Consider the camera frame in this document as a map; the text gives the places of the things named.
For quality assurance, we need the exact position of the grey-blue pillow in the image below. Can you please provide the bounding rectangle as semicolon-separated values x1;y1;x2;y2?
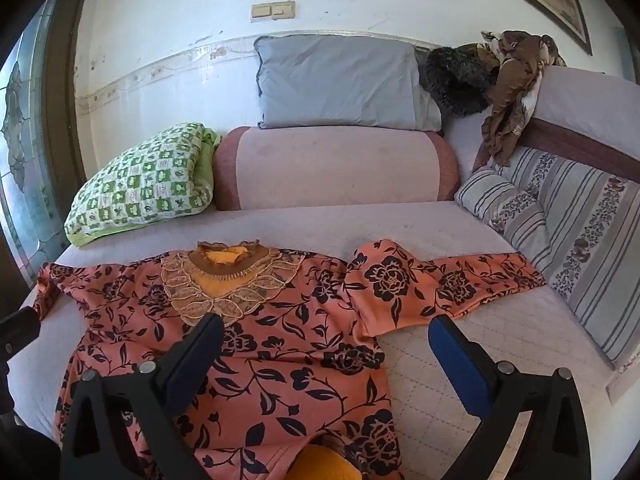
253;34;443;133

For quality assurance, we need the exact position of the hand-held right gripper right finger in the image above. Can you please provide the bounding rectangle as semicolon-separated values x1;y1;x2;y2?
428;316;592;480

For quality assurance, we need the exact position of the sofa backrest with maroon band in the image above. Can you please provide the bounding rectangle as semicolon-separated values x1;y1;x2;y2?
442;65;640;186

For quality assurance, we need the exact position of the large striped floral pillow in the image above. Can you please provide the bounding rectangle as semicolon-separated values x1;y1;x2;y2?
500;146;640;371

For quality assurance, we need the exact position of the green checkered pillow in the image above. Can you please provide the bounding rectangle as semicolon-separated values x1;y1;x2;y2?
64;121;222;248

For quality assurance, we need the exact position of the pink bolster cushion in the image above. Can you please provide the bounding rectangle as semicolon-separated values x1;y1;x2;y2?
212;126;462;212

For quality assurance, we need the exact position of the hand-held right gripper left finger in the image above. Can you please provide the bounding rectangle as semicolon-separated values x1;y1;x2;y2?
59;313;225;480

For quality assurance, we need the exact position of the brown patterned cloth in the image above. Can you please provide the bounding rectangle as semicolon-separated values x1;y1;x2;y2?
472;30;568;168

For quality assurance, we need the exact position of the pale quilted mattress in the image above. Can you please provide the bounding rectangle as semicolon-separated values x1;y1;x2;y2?
7;202;621;441

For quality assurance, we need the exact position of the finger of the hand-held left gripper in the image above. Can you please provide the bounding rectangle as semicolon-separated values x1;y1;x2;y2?
0;306;42;362

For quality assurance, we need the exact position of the orange floral shirt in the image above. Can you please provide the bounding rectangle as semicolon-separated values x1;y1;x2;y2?
32;239;547;480

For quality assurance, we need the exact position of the striped folded cloth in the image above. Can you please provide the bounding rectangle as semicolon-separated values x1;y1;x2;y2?
454;166;550;261

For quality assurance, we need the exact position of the dark crumpled cloth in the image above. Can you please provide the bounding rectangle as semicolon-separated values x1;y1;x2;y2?
424;44;501;117

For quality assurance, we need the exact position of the beige wall switch plate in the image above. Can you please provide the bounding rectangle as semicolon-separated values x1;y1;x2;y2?
251;1;296;22

